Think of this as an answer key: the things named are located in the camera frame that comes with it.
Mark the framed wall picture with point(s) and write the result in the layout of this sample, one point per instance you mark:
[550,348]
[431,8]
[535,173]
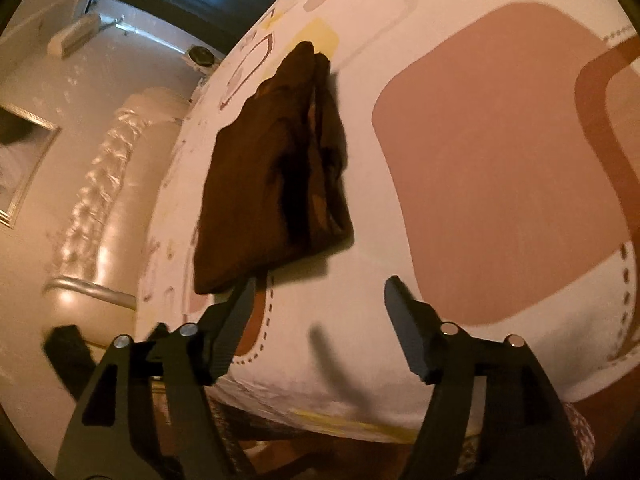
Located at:
[20,160]

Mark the patterned white bed sheet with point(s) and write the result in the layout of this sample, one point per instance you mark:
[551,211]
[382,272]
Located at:
[475,160]

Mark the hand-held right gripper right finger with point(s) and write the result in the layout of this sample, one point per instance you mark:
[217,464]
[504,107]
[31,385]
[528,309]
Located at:
[407,325]

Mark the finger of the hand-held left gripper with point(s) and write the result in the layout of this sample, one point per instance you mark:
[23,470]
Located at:
[67,355]

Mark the brown orange plaid garment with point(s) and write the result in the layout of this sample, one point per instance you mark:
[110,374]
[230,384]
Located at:
[260,185]

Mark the white wall air conditioner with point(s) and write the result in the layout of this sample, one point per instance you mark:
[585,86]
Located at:
[75,35]

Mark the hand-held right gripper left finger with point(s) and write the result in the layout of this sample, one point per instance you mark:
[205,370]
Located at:
[237,320]

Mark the cream tufted leather headboard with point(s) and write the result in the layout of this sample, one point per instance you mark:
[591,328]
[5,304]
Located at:
[115,200]

